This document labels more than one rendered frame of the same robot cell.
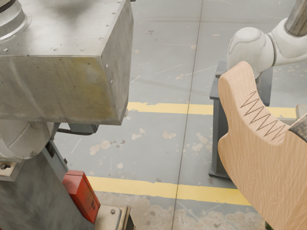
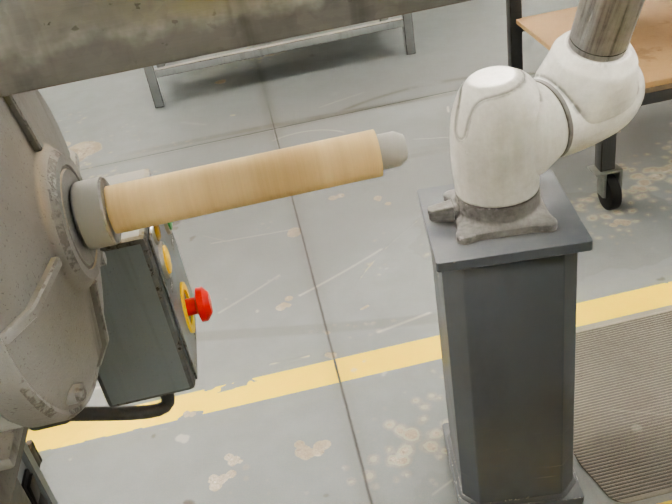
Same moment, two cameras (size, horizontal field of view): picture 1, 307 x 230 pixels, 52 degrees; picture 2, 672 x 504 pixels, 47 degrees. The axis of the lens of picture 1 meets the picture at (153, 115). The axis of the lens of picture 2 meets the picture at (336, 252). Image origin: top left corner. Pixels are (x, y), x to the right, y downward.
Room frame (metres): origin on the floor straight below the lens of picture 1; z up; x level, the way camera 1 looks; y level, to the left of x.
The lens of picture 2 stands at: (0.10, 0.28, 1.48)
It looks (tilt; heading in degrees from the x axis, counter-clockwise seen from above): 33 degrees down; 339
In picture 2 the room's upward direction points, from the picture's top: 10 degrees counter-clockwise
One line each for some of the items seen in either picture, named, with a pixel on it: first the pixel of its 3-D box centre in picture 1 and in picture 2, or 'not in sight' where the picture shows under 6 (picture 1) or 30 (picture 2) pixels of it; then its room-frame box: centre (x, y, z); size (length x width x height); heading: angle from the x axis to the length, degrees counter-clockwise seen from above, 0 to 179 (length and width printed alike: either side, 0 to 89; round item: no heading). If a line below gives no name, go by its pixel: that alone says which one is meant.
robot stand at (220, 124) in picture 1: (237, 126); (503, 352); (1.14, -0.46, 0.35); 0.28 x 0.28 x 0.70; 65
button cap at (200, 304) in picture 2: not in sight; (193, 305); (0.84, 0.18, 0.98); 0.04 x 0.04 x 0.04; 73
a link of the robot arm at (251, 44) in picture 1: (247, 52); (499, 130); (1.14, -0.47, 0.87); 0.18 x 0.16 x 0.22; 93
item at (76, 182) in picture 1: (63, 193); not in sight; (0.82, 0.48, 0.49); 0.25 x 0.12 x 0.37; 73
